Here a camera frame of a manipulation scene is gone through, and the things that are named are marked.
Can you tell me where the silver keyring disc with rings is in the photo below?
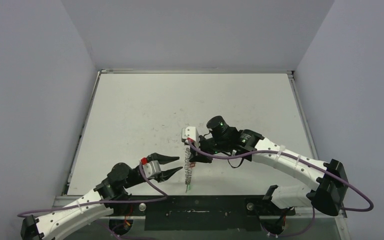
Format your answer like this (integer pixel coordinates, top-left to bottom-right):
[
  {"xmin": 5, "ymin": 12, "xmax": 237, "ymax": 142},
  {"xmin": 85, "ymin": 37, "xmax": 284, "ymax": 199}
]
[{"xmin": 184, "ymin": 148, "xmax": 193, "ymax": 187}]

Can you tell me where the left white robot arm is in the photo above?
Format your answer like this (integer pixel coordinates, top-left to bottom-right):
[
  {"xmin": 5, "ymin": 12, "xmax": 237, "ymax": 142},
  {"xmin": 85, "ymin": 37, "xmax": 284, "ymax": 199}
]
[{"xmin": 18, "ymin": 153, "xmax": 182, "ymax": 240}]

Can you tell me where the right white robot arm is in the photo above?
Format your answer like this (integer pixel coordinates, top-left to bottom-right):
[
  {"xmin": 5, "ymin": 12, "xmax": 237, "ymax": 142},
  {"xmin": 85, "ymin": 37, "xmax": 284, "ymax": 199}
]
[{"xmin": 182, "ymin": 115, "xmax": 348, "ymax": 217}]

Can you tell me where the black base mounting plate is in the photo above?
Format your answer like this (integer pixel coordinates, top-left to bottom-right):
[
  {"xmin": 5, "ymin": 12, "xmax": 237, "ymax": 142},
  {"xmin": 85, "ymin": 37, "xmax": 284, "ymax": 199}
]
[{"xmin": 110, "ymin": 195, "xmax": 296, "ymax": 232}]

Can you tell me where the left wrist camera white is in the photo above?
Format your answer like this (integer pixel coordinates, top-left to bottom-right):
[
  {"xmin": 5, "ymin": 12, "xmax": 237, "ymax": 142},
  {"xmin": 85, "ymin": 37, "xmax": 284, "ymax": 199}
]
[{"xmin": 140, "ymin": 158, "xmax": 162, "ymax": 180}]

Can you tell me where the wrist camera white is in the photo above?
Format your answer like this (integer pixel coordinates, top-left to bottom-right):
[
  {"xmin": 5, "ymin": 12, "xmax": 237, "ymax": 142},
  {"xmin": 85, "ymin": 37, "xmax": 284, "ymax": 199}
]
[
  {"xmin": 181, "ymin": 126, "xmax": 199, "ymax": 143},
  {"xmin": 140, "ymin": 158, "xmax": 162, "ymax": 180}
]

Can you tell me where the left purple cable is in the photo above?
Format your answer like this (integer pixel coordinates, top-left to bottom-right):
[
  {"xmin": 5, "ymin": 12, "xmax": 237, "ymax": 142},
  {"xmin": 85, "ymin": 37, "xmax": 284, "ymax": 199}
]
[{"xmin": 17, "ymin": 158, "xmax": 169, "ymax": 240}]

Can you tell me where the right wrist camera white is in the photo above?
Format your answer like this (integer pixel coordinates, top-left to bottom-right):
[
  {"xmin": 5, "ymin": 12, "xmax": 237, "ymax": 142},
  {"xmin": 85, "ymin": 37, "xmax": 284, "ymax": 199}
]
[{"xmin": 181, "ymin": 126, "xmax": 199, "ymax": 143}]

